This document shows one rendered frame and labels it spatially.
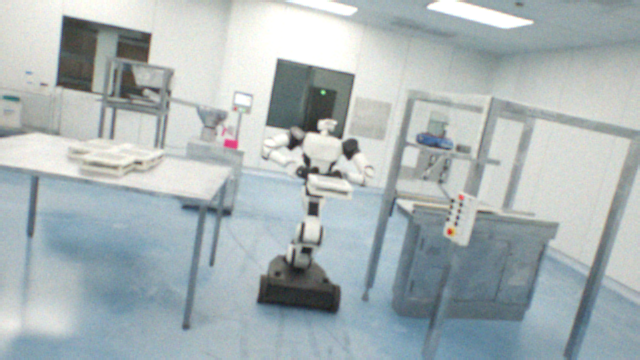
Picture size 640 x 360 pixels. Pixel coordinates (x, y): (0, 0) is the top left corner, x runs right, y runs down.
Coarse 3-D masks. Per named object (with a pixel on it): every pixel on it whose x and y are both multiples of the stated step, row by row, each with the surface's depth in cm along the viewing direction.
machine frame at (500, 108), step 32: (608, 128) 268; (480, 160) 249; (384, 192) 351; (512, 192) 378; (384, 224) 352; (608, 224) 289; (448, 256) 262; (608, 256) 291; (448, 288) 262; (576, 320) 302; (576, 352) 302
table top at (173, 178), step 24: (0, 144) 285; (24, 144) 298; (48, 144) 313; (72, 144) 329; (0, 168) 243; (24, 168) 244; (48, 168) 251; (72, 168) 262; (168, 168) 313; (192, 168) 328; (216, 168) 346; (144, 192) 251; (168, 192) 253; (192, 192) 262; (216, 192) 275
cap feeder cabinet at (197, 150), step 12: (192, 144) 497; (204, 144) 499; (216, 144) 516; (240, 144) 559; (192, 156) 499; (204, 156) 502; (216, 156) 505; (228, 156) 507; (240, 156) 510; (240, 168) 512; (228, 180) 512; (228, 192) 515; (192, 204) 512; (216, 204) 515; (228, 204) 518
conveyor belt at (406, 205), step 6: (396, 204) 347; (402, 204) 338; (408, 204) 334; (426, 204) 348; (432, 204) 352; (438, 204) 358; (408, 210) 328; (420, 210) 326; (426, 210) 328; (516, 216) 375; (522, 216) 380; (522, 222) 354
